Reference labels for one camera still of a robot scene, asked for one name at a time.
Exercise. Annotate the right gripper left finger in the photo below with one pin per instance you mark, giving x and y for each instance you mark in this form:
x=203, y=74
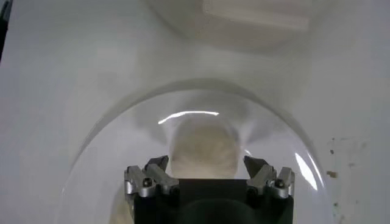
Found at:
x=143, y=181

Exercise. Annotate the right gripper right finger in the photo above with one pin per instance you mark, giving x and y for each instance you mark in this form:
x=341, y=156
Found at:
x=274, y=182

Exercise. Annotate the white steamed baozi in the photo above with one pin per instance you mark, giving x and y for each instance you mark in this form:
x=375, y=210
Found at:
x=204, y=149

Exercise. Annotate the white round plate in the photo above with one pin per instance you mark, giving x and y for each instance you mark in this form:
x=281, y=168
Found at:
x=106, y=170

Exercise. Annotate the cream electric cooker pot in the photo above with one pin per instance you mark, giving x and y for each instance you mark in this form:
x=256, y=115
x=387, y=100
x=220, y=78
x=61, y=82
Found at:
x=243, y=18

